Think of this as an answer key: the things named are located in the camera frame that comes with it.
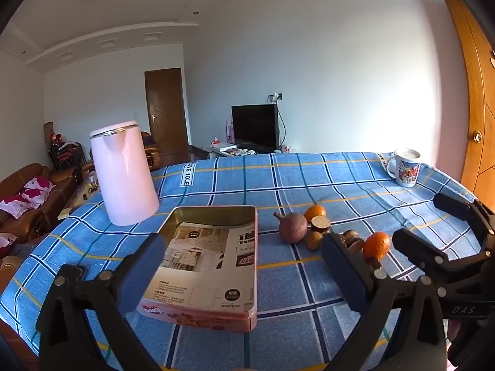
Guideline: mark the brown mushroom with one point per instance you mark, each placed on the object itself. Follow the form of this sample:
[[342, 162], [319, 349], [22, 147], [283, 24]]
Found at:
[[354, 241]]

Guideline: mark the purple passion fruit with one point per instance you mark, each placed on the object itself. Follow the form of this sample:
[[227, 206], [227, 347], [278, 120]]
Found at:
[[292, 227]]

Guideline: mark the pink tin box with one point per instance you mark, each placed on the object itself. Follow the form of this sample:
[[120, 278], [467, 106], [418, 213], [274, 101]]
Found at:
[[209, 255]]

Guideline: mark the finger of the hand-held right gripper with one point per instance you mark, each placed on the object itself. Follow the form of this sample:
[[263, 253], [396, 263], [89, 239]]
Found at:
[[413, 245], [452, 205]]

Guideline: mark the brown leather sofa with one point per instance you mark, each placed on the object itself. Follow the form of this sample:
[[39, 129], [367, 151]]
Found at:
[[58, 185]]

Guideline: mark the white low table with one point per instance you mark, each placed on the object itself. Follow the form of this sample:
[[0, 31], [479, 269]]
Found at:
[[224, 148]]

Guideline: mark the stack of dark chairs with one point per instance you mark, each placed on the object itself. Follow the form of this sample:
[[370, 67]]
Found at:
[[67, 154]]

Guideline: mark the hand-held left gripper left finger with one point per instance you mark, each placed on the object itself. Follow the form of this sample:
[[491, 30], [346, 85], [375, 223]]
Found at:
[[141, 274]]

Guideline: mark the blue plaid tablecloth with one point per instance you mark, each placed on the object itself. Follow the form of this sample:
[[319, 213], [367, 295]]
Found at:
[[239, 185]]

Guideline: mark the halved brown fruit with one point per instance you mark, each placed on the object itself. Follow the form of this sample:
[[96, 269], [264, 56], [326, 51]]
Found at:
[[321, 224]]

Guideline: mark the brass door knob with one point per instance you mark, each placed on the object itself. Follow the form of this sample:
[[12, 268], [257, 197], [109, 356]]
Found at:
[[478, 136]]

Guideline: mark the light wooden door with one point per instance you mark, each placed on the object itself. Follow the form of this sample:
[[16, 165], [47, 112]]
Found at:
[[475, 96]]

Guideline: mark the pink electric kettle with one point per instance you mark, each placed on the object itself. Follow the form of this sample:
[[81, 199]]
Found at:
[[123, 177]]

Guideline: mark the small round orange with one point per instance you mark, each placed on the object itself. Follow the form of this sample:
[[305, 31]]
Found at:
[[315, 212]]

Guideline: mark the white printed mug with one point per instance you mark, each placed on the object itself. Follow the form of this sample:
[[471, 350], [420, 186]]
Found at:
[[406, 170]]

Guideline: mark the oval orange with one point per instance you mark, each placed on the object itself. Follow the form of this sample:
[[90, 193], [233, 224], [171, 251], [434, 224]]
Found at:
[[376, 245]]

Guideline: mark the black television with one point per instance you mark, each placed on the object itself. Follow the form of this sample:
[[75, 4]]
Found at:
[[255, 125]]

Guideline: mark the pink floral pillow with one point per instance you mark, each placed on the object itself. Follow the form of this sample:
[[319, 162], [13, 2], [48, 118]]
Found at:
[[27, 195]]

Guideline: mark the small brown fruit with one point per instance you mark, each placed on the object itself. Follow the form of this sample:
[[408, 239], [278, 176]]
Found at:
[[314, 240]]

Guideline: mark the dark brown door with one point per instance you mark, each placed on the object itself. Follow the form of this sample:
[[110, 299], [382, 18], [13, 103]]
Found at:
[[166, 112]]

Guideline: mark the white wall socket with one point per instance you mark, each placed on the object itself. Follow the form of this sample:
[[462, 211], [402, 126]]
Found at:
[[276, 96]]

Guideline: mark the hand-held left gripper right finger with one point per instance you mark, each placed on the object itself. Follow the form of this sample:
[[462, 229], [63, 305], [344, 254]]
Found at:
[[340, 266]]

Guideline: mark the wooden coffee table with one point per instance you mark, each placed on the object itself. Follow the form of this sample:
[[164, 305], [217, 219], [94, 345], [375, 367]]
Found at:
[[83, 197]]

